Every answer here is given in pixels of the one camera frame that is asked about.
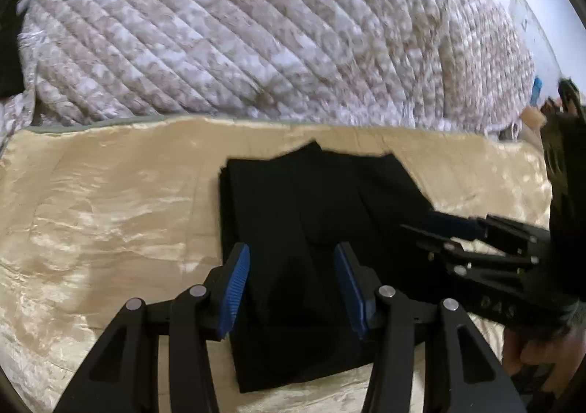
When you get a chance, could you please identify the floral quilted bedspread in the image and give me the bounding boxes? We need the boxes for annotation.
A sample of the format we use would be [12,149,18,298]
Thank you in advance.
[0,0,537,154]

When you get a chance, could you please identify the white wall board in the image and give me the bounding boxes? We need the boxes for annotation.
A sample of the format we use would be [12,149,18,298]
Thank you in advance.
[509,0,565,85]

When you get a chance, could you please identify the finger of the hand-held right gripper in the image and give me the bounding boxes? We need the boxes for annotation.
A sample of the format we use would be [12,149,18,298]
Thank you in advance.
[427,210,551,254]
[400,223,540,279]

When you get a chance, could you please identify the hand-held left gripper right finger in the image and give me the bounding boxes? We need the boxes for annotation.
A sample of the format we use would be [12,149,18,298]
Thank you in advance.
[333,242,528,413]

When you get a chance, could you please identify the beige satin blanket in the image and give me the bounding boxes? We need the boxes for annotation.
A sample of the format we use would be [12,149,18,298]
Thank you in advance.
[0,115,556,413]

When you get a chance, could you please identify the black pants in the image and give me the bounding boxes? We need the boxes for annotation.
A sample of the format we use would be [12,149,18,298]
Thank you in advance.
[217,141,459,394]

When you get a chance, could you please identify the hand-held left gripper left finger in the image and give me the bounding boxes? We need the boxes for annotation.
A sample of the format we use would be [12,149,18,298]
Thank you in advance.
[52,243,252,413]

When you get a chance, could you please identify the person's right hand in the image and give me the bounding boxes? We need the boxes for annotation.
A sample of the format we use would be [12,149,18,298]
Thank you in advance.
[501,326,586,396]

